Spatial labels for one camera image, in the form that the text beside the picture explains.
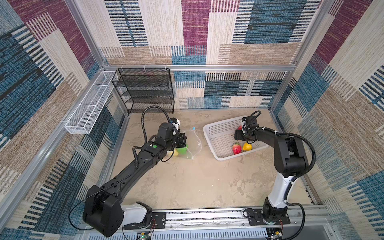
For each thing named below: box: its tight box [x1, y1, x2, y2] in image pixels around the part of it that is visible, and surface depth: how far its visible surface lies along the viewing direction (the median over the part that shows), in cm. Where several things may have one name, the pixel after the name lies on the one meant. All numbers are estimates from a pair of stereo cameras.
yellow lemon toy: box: [242, 142, 253, 151], surface depth 96 cm
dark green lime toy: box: [177, 144, 189, 155], surface depth 93 cm
